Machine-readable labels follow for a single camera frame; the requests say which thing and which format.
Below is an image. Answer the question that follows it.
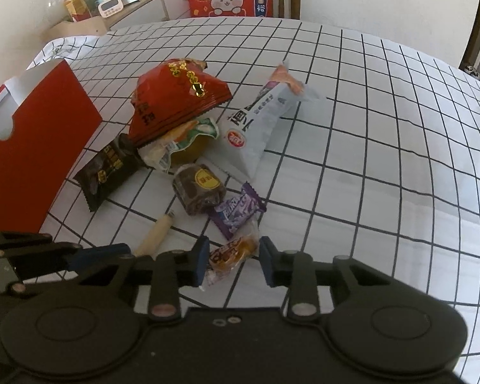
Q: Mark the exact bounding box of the orange clear snack packet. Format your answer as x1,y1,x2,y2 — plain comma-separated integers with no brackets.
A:
202,220,260,290

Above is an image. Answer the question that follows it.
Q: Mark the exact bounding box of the red white cardboard box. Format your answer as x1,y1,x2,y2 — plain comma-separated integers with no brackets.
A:
0,59,102,232

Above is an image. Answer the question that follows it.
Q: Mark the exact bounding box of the clear glass jar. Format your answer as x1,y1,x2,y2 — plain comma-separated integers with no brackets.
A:
45,0,98,25

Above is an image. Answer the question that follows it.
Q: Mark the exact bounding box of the black grid white tablecloth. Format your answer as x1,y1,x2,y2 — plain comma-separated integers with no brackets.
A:
34,17,480,383

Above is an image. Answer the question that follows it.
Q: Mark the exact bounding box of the brown cake snack packet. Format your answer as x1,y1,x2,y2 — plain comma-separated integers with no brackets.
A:
172,163,226,216

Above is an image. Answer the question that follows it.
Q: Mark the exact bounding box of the purple candy packet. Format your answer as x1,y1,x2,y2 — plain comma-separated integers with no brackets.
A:
208,182,267,240

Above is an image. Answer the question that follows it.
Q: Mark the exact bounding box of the green white snack packet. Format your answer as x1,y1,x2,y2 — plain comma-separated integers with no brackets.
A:
139,118,220,172

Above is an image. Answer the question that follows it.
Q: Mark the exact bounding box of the wooden side cabinet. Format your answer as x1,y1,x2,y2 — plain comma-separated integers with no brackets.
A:
41,0,190,43

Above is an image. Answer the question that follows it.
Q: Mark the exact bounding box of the orange drink bottle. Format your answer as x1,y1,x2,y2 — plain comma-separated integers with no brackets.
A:
63,0,92,23

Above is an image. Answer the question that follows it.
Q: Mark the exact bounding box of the black snack packet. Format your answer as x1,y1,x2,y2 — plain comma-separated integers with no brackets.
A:
73,133,145,212

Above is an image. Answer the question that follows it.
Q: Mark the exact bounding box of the pink digital timer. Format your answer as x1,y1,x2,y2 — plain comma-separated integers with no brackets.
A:
98,0,124,18

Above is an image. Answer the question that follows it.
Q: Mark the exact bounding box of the red chips bag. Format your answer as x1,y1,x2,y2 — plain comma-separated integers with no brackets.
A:
129,58,232,148

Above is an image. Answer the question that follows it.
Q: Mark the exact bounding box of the white grey chips bag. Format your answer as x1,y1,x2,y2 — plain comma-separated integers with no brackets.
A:
207,62,321,180

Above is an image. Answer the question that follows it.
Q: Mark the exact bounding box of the beige stick snack packet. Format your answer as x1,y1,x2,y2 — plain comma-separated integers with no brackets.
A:
133,211,174,258

